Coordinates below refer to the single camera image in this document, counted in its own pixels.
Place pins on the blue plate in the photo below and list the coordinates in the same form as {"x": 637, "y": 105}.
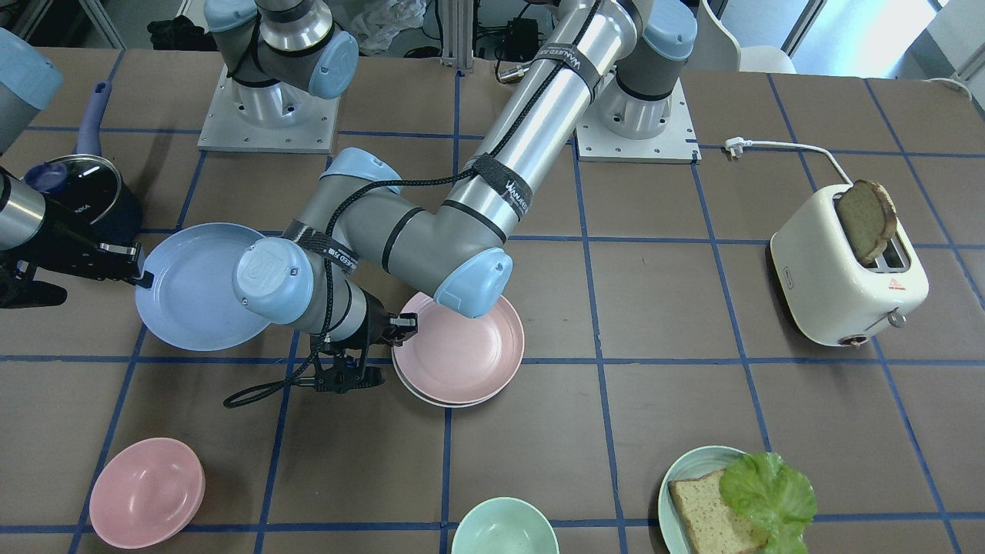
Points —
{"x": 191, "y": 304}

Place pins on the pink plate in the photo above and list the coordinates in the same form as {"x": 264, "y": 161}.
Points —
{"x": 456, "y": 359}

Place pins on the bread slice on plate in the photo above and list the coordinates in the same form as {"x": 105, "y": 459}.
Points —
{"x": 711, "y": 526}

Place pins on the green bowl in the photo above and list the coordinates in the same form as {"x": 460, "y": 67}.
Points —
{"x": 504, "y": 525}

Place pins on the blue saucepan with lid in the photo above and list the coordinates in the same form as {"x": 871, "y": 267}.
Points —
{"x": 87, "y": 183}

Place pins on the lettuce leaf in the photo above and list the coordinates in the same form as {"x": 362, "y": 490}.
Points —
{"x": 773, "y": 496}

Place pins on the pink bowl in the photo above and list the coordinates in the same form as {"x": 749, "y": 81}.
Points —
{"x": 147, "y": 493}

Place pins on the toast in toaster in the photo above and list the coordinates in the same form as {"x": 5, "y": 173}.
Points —
{"x": 868, "y": 217}

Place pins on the green plate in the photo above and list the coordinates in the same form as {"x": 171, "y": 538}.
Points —
{"x": 692, "y": 464}

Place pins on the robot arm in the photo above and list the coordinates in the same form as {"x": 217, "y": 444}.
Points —
{"x": 263, "y": 43}
{"x": 445, "y": 237}

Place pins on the cream plate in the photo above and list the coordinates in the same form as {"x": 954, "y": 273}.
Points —
{"x": 435, "y": 402}

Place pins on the white chair back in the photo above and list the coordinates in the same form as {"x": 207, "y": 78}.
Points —
{"x": 716, "y": 49}

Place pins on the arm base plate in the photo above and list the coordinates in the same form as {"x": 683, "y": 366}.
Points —
{"x": 621, "y": 128}
{"x": 275, "y": 119}

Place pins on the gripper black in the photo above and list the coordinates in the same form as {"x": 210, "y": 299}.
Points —
{"x": 376, "y": 318}
{"x": 63, "y": 235}

